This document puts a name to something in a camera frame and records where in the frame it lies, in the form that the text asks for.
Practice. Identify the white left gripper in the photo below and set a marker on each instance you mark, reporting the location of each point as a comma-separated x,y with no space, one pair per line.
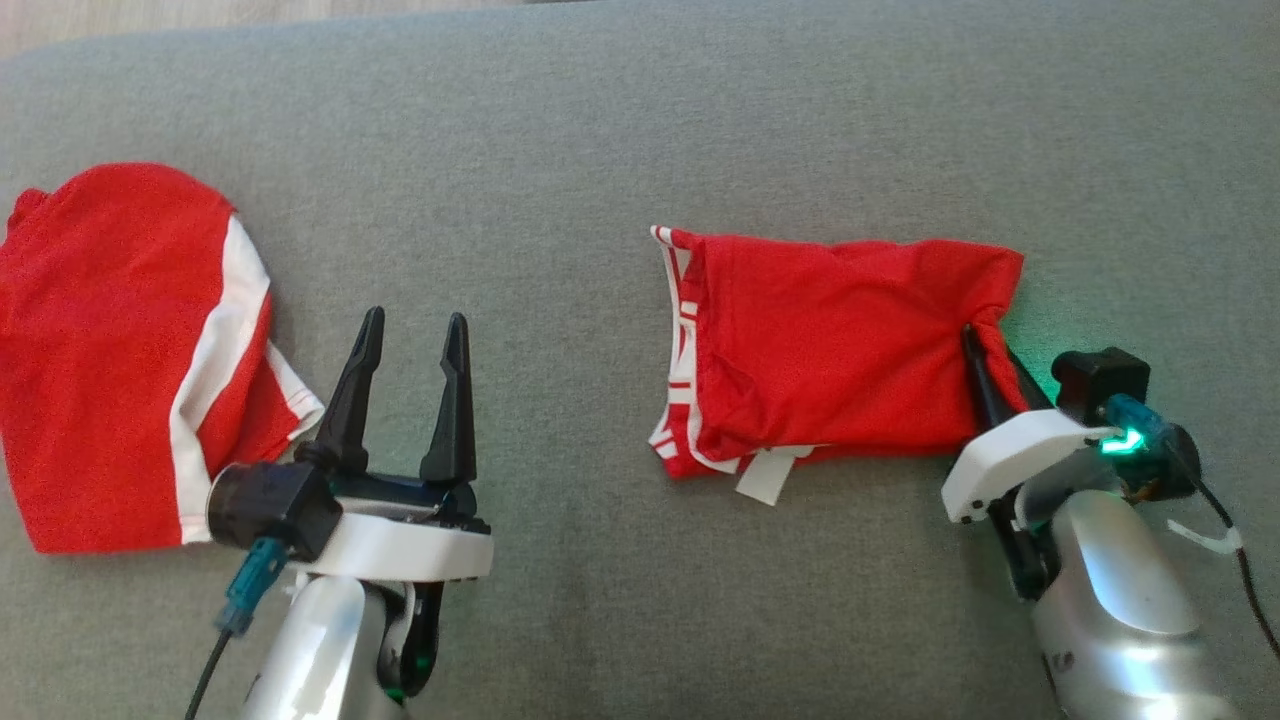
400,545

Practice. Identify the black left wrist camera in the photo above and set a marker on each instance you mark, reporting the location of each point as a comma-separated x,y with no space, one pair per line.
275,505

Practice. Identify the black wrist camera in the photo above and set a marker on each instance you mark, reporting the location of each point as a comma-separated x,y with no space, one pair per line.
275,505
1100,380

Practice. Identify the red shorts white side stripe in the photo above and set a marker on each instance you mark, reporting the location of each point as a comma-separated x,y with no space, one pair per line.
100,360

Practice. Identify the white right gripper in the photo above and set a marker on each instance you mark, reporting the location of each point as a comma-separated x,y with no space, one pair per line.
1020,455

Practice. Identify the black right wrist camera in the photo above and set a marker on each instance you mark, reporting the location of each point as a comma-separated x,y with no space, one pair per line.
1100,380

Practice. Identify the red basketball jersey white trim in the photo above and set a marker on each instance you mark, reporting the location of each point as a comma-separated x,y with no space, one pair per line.
840,350

